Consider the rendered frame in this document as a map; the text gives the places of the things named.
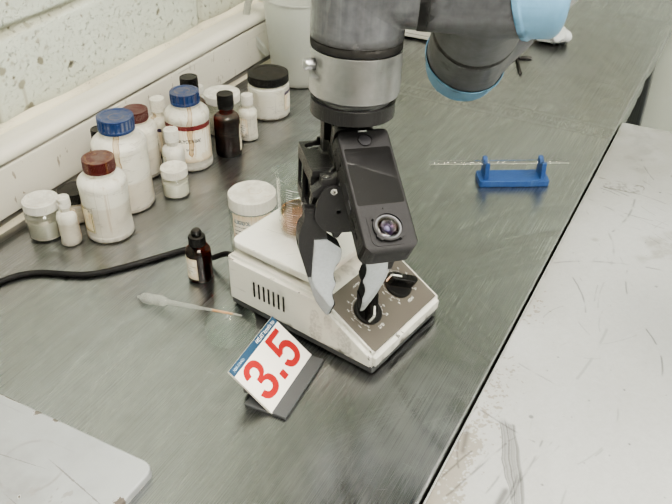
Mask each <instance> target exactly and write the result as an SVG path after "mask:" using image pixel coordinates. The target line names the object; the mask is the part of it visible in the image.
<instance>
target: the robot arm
mask: <svg viewBox="0 0 672 504"><path fill-rule="evenodd" d="M577 1H578V0H311V13H310V52H311V58H304V59H303V60H302V67H303V69H304V70H309V90H310V92H311V93H310V112H311V114H312V115H313V116H314V117H316V118H317V119H319V120H321V133H320V136H317V138H316V140H313V141H298V182H297V191H298V194H299V196H300V199H301V201H302V202H303V205H302V216H301V217H300V218H299V219H298V221H297V225H296V241H297V246H298V249H299V252H300V255H301V258H302V261H303V264H304V267H305V271H306V274H307V278H308V281H309V284H310V287H311V290H312V293H313V296H314V298H315V301H316V302H317V304H318V306H319V307H320V308H321V309H322V311H323V312H324V313H325V314H326V315H328V314H330V313H331V311H332V309H333V307H334V305H335V302H334V299H333V290H334V288H335V286H336V281H335V278H334V270H335V267H336V266H337V265H338V263H339V262H340V260H341V254H342V249H341V247H340V245H339V242H338V240H337V239H336V238H338V237H339V236H340V234H341V233H343V232H352V236H353V240H354V245H355V249H356V253H357V257H358V259H359V261H360V262H361V263H362V265H361V267H360V269H359V277H360V279H361V282H360V285H359V288H358V290H357V309H358V311H363V310H364V309H365V308H366V307H367V306H368V304H369V303H370V302H371V301H372V299H373V298H374V297H375V295H376V294H377V292H378V291H379V289H380V287H381V286H382V284H383V282H384V281H385V279H386V277H387V274H388V272H389V270H390V269H392V266H393V264H394V261H402V260H406V259H407V258H408V257H409V255H410V254H411V252H412V250H413V249H414V247H415V246H416V244H417V241H418V239H417V236H416V232H415V228H414V225H413V221H412V218H411V214H410V210H409V207H408V203H407V199H406V196H405V192H404V189H403V185H402V181H401V178H400V174H399V171H398V167H397V163H396V160H395V156H394V153H393V149H392V145H391V142H390V138H389V134H388V132H387V130H386V129H373V126H378V125H381V124H384V123H386V122H388V121H390V120H391V119H392V118H393V117H394V113H395V102H396V98H397V96H398V95H399V93H400V83H401V72H402V61H403V50H404V49H403V43H404V35H405V29H408V30H416V31H420V32H431V34H430V37H429V38H428V40H427V43H426V46H425V60H426V72H427V76H428V79H429V81H430V83H431V84H432V86H433V87H434V88H435V90H436V91H437V92H439V93H440V94H442V95H443V96H445V97H447V98H449V99H452V100H455V101H463V102H465V101H473V100H476V99H479V98H481V97H483V96H484V95H486V94H487V93H488V92H490V91H491V90H492V89H493V88H494V87H495V86H496V85H497V84H498V83H499V82H500V80H501V79H502V77H503V74H504V71H505V70H506V69H507V68H508V67H509V66H510V65H511V64H512V63H513V62H514V61H515V60H516V59H517V58H518V57H519V56H520V55H521V54H522V53H524V52H525V51H526V50H527V49H528V48H529V47H530V46H531V45H532V44H533V43H534V42H535V41H536V40H537V39H545V40H548V39H552V38H554V37H556V36H557V35H558V34H559V33H560V31H561V30H562V28H563V26H564V24H565V21H566V18H567V15H568V11H569V9H570V8H571V7H572V6H573V5H574V4H575V3H576V2H577ZM316 145H320V146H319V147H312V146H316ZM307 147H311V148H310V149H309V148H307ZM301 178H302V182H301ZM327 232H330V233H331V234H332V236H331V235H330V234H328V233H327Z"/></svg>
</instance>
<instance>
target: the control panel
mask: <svg viewBox="0 0 672 504"><path fill-rule="evenodd" d="M392 271H397V272H400V273H402V274H409V275H415V274H414V273H413V272H412V271H411V270H410V269H409V268H408V267H407V266H406V265H405V264H404V263H403V262H402V261H394V264H393V266H392V269H390V270H389V272H388V273H390V272H392ZM415 276H416V275H415ZM416 277H417V276H416ZM417 278H418V277H417ZM360 282H361V279H360V277H359V274H358V275H357V276H355V277H354V278H353V279H352V280H350V281H349V282H348V283H347V284H345V285H344V286H343V287H342V288H340V289H339V290H338V291H337V292H335V293H334V294H333V299H334V302H335V305H334V307H333V309H334V310H335V311H336V312H337V313H338V314H339V315H340V317H341V318H342V319H343V320H344V321H345V322H346V323H347V324H348V325H349V326H350V327H351V328H352V329H353V330H354V331H355V332H356V333H357V335H358V336H359V337H360V338H361V339H362V340H363V341H364V342H365V343H366V344H367V345H368V346H369V347H370V348H371V349H372V350H373V351H374V352H376V351H377V350H378V349H379V348H380V347H381V346H383V345H384V344H385V343H386V342H387V341H388V340H389V339H390V338H391V337H392V336H393V335H394V334H395V333H396V332H398V331H399V330H400V329H401V328H402V327H403V326H404V325H405V324H406V323H407V322H408V321H409V320H410V319H411V318H413V317H414V316H415V315H416V314H417V313H418V312H419V311H420V310H421V309H422V308H423V307H424V306H425V305H426V304H428V303H429V302H430V301H431V300H432V299H433V298H434V296H436V295H435V294H434V293H433V292H432V291H431V290H430V289H429V288H428V287H427V286H426V285H425V284H424V283H423V282H422V281H421V280H420V279H419V278H418V281H417V283H416V284H415V285H414V286H413V287H412V290H411V293H410V294H409V295H408V296H407V297H405V298H398V297H395V296H393V295H392V294H391V293H389V291H388V290H387V289H386V287H385V283H384V282H383V284H382V286H381V287H380V289H379V291H378V294H379V301H378V304H379V305H380V307H381V309H382V318H381V320H380V321H379V322H378V323H377V324H374V325H368V324H365V323H363V322H361V321H360V320H359V319H358V318H357V317H356V315H355V313H354V309H353V307H354V303H355V301H356V300H357V290H358V288H359V285H360Z"/></svg>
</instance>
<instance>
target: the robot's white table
mask: <svg viewBox="0 0 672 504"><path fill-rule="evenodd" d="M423 504H672V132H667V131H662V130H658V129H653V128H648V127H643V126H638V125H633V124H628V123H622V124H621V126H620V128H619V130H618V132H617V134H616V136H615V138H614V139H613V141H612V143H611V145H610V147H609V149H608V151H607V153H606V155H605V157H604V159H603V160H602V162H601V164H600V166H599V168H598V170H597V172H596V174H595V176H594V178H593V180H592V181H591V183H590V185H589V187H588V189H587V191H586V193H585V195H584V197H583V199H582V201H581V202H580V204H579V206H578V208H577V210H576V212H575V214H574V216H573V218H572V220H571V222H570V224H569V225H568V227H567V229H566V231H565V233H564V235H563V237H562V239H561V241H560V243H559V245H558V246H557V248H556V250H555V252H554V254H553V256H552V258H551V260H550V262H549V264H548V266H547V267H546V269H545V271H544V273H543V275H542V277H541V279H540V281H539V283H538V285H537V287H536V288H535V290H534V292H533V294H532V296H531V298H530V300H529V302H528V304H527V306H526V308H525V309H524V311H523V313H522V315H521V317H520V319H519V321H518V323H517V325H516V327H515V329H514V330H513V332H512V334H511V336H510V338H509V340H508V342H507V344H506V346H505V348H504V350H503V351H502V353H501V355H500V357H499V359H498V361H497V363H496V365H495V367H494V369H493V371H492V372H491V374H490V376H489V378H488V380H487V382H486V384H485V386H484V388H483V390H482V392H481V393H480V395H479V397H478V399H477V401H476V403H475V405H474V407H473V409H472V411H471V413H470V414H469V416H468V418H467V420H466V422H465V424H464V426H463V428H462V430H461V432H460V434H459V435H458V437H457V439H456V441H455V443H454V445H453V447H452V449H451V451H450V453H449V455H448V456H447V458H446V460H445V462H444V464H443V466H442V468H441V470H440V472H439V474H438V476H437V477H436V479H435V481H434V483H433V485H432V487H431V489H430V491H429V493H428V495H427V497H426V498H425V500H424V502H423Z"/></svg>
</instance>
